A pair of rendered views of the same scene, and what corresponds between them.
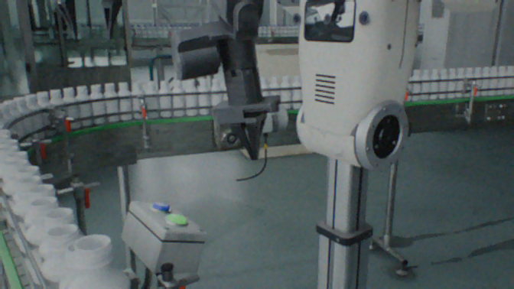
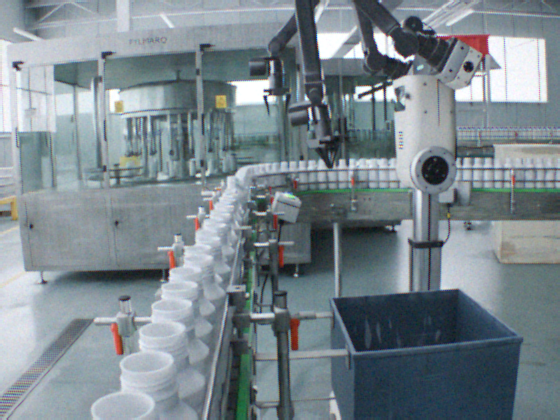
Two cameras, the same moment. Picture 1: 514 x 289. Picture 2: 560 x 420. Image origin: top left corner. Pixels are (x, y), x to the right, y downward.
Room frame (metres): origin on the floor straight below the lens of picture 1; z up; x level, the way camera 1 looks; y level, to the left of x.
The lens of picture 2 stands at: (-0.73, -0.78, 1.31)
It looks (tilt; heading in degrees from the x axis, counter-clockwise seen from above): 8 degrees down; 35
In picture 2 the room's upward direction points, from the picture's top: 2 degrees counter-clockwise
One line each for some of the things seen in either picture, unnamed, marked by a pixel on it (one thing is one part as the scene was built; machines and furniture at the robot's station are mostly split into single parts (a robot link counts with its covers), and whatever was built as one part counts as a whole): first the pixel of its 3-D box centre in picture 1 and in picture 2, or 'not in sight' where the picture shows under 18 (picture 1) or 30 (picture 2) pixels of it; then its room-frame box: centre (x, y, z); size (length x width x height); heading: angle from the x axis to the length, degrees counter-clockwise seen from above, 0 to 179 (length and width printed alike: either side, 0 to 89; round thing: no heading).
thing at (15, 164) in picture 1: (23, 202); not in sight; (0.78, 0.46, 1.08); 0.06 x 0.06 x 0.17
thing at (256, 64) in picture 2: not in sight; (264, 59); (0.83, 0.35, 1.60); 0.12 x 0.09 x 0.12; 127
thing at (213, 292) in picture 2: not in sight; (203, 321); (-0.29, -0.35, 1.08); 0.06 x 0.06 x 0.17
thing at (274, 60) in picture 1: (285, 98); (547, 201); (4.86, -0.30, 0.59); 1.10 x 0.62 x 1.18; 109
